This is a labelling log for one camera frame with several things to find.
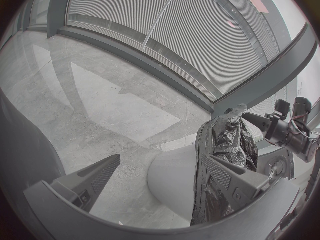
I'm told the white trash bin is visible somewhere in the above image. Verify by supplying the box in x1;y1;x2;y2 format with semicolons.
147;144;200;227

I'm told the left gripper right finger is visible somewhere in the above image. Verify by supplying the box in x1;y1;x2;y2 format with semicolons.
201;153;270;213

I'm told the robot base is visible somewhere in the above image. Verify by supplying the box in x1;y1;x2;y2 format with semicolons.
257;153;308;187

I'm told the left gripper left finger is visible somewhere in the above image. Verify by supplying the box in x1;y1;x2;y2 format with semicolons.
52;153;121;213

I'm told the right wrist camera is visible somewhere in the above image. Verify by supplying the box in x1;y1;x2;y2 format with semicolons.
274;99;290;121

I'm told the window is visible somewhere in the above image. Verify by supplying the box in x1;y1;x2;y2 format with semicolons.
15;0;320;144

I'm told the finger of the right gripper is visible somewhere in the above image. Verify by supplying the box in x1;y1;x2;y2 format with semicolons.
246;111;272;135

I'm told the black plastic bag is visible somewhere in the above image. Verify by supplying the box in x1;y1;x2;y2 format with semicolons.
190;103;259;226

